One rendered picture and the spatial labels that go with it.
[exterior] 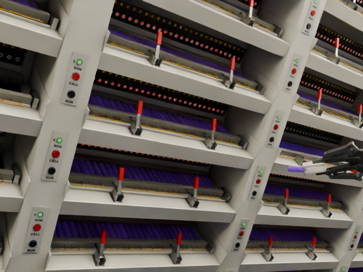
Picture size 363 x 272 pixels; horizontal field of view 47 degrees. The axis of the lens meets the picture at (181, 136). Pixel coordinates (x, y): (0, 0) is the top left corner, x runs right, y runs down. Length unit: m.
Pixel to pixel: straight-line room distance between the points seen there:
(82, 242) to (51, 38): 0.58
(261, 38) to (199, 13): 0.24
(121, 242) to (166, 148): 0.32
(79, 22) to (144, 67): 0.20
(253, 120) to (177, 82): 0.38
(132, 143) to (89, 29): 0.32
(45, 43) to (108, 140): 0.29
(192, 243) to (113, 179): 0.40
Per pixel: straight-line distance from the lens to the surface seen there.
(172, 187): 1.32
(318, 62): 1.52
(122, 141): 1.12
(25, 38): 0.99
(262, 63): 1.47
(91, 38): 1.03
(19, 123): 1.02
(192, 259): 1.44
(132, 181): 1.25
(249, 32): 1.29
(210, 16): 1.19
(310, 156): 1.68
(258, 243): 1.69
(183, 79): 1.16
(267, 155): 1.44
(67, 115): 1.04
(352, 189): 2.00
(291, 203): 1.74
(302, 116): 1.52
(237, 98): 1.30
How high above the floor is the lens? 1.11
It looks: 7 degrees down
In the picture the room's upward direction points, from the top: 16 degrees clockwise
